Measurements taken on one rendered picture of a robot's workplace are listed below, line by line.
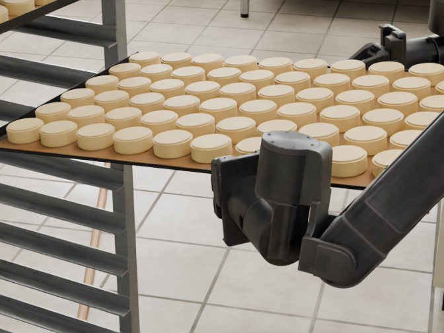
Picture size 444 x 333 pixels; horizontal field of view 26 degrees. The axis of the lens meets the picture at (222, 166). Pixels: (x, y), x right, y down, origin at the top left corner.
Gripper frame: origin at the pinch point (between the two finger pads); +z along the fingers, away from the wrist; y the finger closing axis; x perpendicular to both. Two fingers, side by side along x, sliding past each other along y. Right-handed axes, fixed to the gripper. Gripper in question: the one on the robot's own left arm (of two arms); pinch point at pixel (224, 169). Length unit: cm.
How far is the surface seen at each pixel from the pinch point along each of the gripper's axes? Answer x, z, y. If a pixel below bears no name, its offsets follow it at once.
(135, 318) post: -3, 62, 56
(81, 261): -11, 66, 43
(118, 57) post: 0, 58, 2
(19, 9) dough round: -16, 46, -12
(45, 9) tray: -12.4, 46.1, -11.0
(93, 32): -3, 61, -3
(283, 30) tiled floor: 135, 336, 86
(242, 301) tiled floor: 36, 117, 93
